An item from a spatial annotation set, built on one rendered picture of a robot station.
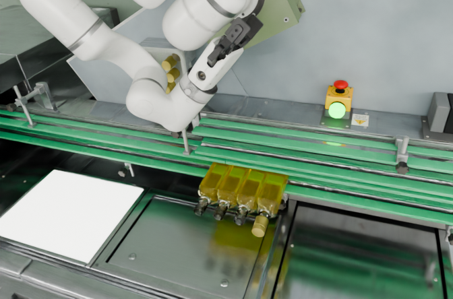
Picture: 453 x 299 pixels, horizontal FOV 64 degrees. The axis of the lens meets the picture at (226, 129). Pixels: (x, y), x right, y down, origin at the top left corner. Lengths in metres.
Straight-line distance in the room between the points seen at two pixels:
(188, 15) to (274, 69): 0.51
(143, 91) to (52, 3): 0.22
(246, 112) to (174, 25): 0.49
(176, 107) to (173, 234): 0.50
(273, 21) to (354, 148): 0.39
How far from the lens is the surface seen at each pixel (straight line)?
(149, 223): 1.20
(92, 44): 0.73
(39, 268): 1.23
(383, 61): 1.09
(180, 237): 1.14
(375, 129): 1.07
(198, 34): 0.69
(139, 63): 0.84
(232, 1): 0.66
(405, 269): 1.16
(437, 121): 1.09
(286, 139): 1.03
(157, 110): 0.76
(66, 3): 0.73
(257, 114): 1.10
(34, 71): 1.79
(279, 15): 0.96
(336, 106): 1.04
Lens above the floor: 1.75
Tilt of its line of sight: 50 degrees down
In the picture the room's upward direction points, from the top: 148 degrees counter-clockwise
